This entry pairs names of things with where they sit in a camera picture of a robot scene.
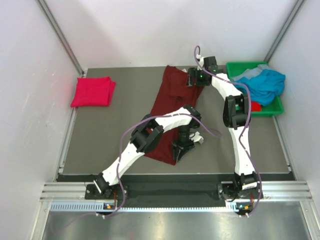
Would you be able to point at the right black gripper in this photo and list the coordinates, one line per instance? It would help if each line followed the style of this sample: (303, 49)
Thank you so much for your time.
(192, 73)

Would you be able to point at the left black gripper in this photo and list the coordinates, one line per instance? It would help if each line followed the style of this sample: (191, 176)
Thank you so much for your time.
(185, 147)

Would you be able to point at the dark maroon t-shirt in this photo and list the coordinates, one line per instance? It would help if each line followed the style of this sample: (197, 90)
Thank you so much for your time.
(172, 95)

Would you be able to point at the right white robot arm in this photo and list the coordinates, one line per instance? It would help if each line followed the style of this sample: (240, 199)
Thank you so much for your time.
(236, 117)

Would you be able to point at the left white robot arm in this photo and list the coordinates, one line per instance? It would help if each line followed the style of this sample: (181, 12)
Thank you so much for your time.
(145, 138)

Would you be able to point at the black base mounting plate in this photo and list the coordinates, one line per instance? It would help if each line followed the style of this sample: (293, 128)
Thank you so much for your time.
(131, 190)

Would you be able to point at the grey t-shirt in bin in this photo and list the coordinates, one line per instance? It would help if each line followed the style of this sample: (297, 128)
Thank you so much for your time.
(250, 73)

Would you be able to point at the red t-shirt in bin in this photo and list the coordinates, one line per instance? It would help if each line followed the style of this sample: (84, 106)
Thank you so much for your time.
(255, 107)

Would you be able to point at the blue t-shirt in bin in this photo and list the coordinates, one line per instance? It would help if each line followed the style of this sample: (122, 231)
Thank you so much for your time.
(265, 87)

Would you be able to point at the green plastic bin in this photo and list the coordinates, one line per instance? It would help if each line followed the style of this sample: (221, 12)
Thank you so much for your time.
(237, 68)

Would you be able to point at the folded bright red t-shirt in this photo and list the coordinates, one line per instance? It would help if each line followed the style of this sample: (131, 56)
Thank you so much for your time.
(93, 92)

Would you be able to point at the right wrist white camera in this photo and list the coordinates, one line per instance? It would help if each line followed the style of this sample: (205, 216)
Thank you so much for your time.
(200, 59)

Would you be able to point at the wrist white camera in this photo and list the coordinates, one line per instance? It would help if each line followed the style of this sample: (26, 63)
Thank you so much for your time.
(197, 138)
(200, 59)

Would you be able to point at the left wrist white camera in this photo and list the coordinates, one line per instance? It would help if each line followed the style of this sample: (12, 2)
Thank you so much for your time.
(197, 138)

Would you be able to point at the aluminium front rail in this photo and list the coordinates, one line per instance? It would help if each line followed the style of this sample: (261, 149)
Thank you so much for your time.
(277, 191)

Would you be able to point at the right aluminium corner post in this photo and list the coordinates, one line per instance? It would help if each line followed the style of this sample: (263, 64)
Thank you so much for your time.
(297, 6)

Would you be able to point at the aluminium corner post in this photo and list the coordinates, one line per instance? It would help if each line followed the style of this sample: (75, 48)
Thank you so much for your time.
(297, 6)
(60, 35)

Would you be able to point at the grey slotted cable duct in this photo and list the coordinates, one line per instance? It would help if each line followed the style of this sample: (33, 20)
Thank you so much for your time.
(108, 207)

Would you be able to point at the left aluminium corner post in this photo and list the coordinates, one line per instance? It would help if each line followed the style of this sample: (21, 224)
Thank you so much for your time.
(60, 35)

